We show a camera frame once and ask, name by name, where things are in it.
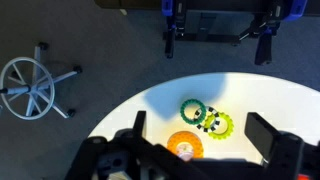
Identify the lime green ring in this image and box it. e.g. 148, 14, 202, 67
203, 112, 235, 140

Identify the orange bumpy ring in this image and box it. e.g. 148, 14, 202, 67
166, 130, 205, 160

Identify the blue clamp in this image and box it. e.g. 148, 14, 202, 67
254, 0, 308, 66
161, 0, 188, 60

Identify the dark green ring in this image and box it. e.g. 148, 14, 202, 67
180, 98, 207, 126

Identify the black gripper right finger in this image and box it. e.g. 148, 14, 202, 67
244, 112, 305, 180

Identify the round white table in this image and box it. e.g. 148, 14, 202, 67
88, 71, 320, 165

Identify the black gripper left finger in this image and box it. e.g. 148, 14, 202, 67
64, 110, 208, 180

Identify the grey stool base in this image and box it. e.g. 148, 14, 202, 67
0, 42, 83, 121

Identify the black and white ring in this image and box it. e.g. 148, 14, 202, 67
193, 105, 222, 134

